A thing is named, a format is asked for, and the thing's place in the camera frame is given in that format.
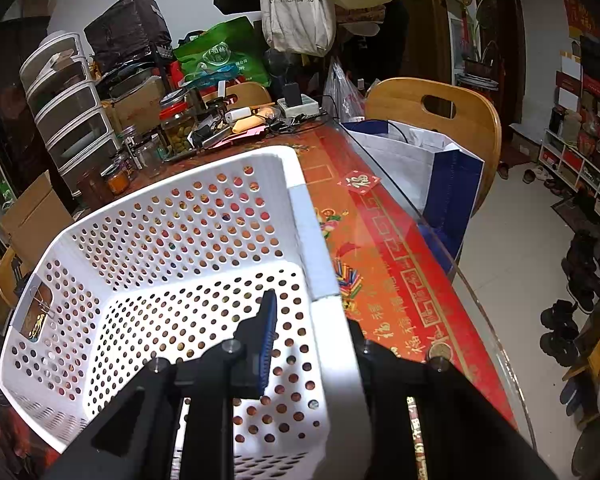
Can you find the green shopping bag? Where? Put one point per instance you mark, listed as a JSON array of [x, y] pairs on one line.
[[228, 48]]

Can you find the white shelf with goods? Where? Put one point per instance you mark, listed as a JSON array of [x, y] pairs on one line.
[[570, 148]]

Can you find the wooden chair left side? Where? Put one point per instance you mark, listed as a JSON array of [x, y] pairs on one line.
[[12, 272]]

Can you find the wooden chair right side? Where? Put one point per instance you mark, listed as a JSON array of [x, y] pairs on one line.
[[465, 116]]

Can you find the white plastic drawer tower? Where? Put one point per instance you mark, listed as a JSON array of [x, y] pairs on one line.
[[66, 107]]

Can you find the red floral tablecloth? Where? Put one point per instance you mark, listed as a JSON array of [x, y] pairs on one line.
[[389, 280]]

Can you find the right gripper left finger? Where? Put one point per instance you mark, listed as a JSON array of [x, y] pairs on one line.
[[236, 368]]

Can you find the glass jar with pickles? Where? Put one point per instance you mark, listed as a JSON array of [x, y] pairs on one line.
[[177, 123]]

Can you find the beige canvas tote bag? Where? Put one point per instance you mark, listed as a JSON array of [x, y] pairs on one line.
[[299, 26]]

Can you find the white and blue paper bag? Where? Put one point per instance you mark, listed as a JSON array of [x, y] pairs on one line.
[[437, 176]]

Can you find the white perforated plastic basket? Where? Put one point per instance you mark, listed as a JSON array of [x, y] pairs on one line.
[[170, 272]]

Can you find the small orange sauce jar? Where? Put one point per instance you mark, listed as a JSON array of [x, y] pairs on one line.
[[117, 179]]

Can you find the wooden chair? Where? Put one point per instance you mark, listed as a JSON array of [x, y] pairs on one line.
[[465, 116], [12, 272]]

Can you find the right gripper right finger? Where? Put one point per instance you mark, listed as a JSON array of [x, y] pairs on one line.
[[390, 386]]

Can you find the brown cardboard box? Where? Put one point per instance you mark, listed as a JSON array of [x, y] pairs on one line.
[[34, 220]]

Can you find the white power strip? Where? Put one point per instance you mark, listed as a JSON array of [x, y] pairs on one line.
[[307, 108]]

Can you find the black fabric bag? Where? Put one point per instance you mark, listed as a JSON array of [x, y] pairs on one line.
[[128, 30]]

